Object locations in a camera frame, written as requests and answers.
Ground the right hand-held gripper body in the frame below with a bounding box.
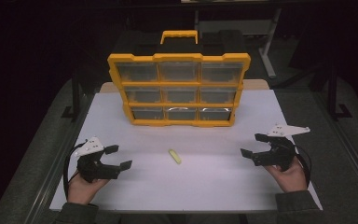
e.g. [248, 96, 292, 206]
[251, 123, 311, 172]

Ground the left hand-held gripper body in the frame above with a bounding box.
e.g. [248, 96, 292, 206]
[74, 135, 121, 184]

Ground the small yellow-green bar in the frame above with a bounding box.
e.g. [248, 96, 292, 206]
[168, 148, 183, 165]

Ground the clear plastic drawer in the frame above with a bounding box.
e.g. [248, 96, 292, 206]
[200, 62, 245, 84]

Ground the yellow and black organizer case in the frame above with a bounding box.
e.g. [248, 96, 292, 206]
[106, 29, 252, 128]

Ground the person's left hand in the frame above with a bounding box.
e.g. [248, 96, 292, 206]
[67, 172, 110, 206]

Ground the person's right hand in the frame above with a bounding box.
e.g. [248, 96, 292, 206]
[264, 157, 309, 194]

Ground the grid of clear drawers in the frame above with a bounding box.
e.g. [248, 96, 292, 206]
[115, 61, 239, 121]

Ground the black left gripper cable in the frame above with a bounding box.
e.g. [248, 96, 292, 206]
[62, 141, 88, 200]

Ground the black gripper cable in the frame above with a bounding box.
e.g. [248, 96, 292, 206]
[293, 144, 312, 188]
[62, 141, 88, 200]

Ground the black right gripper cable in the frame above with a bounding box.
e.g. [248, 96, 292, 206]
[293, 144, 312, 188]

